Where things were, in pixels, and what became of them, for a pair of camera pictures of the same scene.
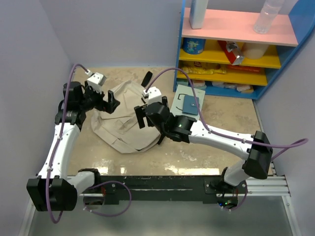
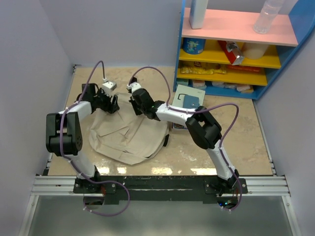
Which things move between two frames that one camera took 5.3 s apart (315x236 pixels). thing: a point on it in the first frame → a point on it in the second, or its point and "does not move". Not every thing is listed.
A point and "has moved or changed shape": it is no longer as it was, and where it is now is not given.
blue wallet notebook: x=189 y=105 does not move
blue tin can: x=194 y=46 does not move
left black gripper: x=110 y=105 does not move
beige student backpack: x=121 y=129 has moved or changed shape
